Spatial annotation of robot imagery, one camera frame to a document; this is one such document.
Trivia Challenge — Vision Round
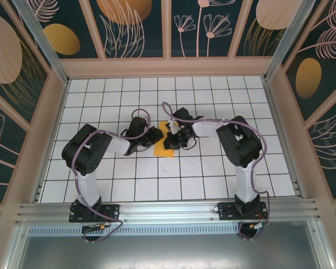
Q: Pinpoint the orange cloth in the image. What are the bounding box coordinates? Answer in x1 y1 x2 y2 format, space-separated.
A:
153 120 176 159

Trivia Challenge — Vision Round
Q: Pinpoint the grey sheet metal shelf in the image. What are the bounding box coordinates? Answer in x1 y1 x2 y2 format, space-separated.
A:
4 224 335 269

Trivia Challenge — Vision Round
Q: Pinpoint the aluminium mounting rail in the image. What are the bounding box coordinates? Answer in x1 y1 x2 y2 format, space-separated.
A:
15 197 323 225

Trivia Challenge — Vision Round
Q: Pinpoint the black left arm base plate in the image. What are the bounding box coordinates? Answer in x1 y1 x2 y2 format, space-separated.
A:
69 203 121 224

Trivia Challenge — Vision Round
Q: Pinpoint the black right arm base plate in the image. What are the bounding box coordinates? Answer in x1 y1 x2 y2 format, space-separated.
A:
217 201 269 221

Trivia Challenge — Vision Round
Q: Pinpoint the perforated metal cable duct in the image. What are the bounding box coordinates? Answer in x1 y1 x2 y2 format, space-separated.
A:
27 226 310 236

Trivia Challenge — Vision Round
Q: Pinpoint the aluminium table side rail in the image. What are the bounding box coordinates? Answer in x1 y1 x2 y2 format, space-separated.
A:
263 79 307 199
30 79 71 203

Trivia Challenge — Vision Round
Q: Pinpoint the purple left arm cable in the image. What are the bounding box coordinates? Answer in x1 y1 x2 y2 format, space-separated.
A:
72 108 152 244

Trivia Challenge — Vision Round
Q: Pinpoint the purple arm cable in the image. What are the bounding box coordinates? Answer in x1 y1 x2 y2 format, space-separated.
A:
161 101 271 242
72 108 152 244

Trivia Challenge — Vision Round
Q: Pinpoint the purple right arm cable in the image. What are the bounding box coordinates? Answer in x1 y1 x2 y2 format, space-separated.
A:
161 101 271 242

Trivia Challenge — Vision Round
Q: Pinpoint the aluminium corner post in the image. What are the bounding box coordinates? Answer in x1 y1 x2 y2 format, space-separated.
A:
263 0 318 84
11 0 71 86

